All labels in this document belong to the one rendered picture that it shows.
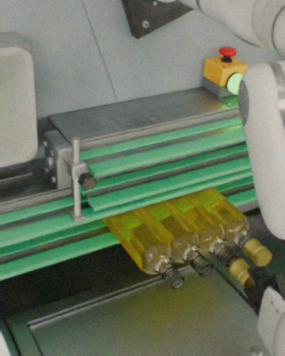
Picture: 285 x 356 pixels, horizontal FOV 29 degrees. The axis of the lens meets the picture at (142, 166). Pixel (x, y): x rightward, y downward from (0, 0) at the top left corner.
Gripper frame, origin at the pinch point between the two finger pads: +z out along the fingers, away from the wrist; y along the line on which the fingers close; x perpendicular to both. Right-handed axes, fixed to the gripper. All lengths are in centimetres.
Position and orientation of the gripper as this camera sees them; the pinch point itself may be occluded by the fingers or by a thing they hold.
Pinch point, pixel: (258, 285)
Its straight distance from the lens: 97.2
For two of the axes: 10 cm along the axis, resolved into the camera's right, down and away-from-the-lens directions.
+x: -9.7, 0.7, -2.3
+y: 0.5, -8.7, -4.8
